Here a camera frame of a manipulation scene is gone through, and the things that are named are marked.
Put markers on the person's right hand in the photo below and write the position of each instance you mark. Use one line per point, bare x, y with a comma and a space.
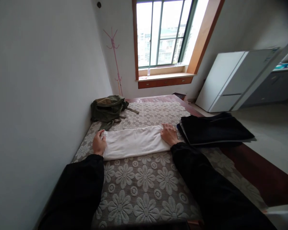
169, 137

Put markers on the person's left hand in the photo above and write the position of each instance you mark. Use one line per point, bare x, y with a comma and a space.
99, 143

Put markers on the person's left fingers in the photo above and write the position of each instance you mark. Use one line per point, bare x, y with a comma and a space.
99, 133

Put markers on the person's right fingers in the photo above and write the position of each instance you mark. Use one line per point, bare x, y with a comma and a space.
167, 128

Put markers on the person's left thumb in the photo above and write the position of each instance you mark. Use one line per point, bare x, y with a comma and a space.
103, 135

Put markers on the white cloth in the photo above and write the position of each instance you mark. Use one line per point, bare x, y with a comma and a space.
136, 143

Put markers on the green backpack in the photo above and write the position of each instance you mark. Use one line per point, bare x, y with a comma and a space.
109, 107

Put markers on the dark red box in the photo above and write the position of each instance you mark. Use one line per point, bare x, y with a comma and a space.
180, 96

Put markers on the stack of dark folded clothes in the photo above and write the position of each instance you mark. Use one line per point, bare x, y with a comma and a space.
216, 130

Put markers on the floral lace bed cover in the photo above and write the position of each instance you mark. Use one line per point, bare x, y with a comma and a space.
146, 172

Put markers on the clear plastic bottle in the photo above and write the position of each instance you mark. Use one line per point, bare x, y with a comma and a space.
148, 72

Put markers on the pink coat rack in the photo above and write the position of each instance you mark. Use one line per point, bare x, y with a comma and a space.
114, 58

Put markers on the white refrigerator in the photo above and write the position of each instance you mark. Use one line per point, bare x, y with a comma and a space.
232, 80

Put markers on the wooden bed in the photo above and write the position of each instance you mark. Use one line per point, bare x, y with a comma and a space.
249, 172

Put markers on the grey kitchen counter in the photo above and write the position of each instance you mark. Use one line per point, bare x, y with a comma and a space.
272, 83

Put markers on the window with wooden frame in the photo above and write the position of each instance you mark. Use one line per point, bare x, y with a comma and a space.
169, 40

